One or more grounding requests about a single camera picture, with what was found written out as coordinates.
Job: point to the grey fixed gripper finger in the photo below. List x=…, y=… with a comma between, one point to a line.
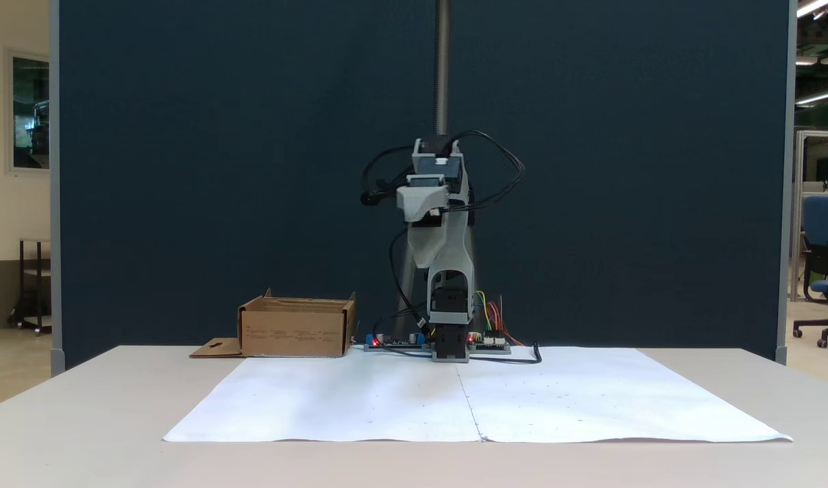
x=429, y=247

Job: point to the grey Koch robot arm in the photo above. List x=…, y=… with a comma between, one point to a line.
x=458, y=251

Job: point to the circuit board with blue terminal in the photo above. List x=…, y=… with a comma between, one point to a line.
x=394, y=342

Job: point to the black tripod with metal pole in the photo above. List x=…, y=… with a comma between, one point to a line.
x=441, y=68

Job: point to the brown cardboard box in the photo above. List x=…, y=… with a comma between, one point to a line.
x=295, y=332

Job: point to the white paper sheet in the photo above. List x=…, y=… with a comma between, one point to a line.
x=333, y=400
x=624, y=407

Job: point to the dark blue partition panel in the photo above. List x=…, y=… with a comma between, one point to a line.
x=217, y=169

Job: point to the blue office chair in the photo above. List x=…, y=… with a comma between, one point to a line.
x=824, y=230

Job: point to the dark wheeled cart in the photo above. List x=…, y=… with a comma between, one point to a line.
x=34, y=298

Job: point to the ceiling strip light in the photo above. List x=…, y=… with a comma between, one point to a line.
x=820, y=97
x=814, y=7

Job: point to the white metal frame cabinet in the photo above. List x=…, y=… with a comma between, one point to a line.
x=799, y=203

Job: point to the framed wall window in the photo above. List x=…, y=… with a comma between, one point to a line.
x=31, y=112

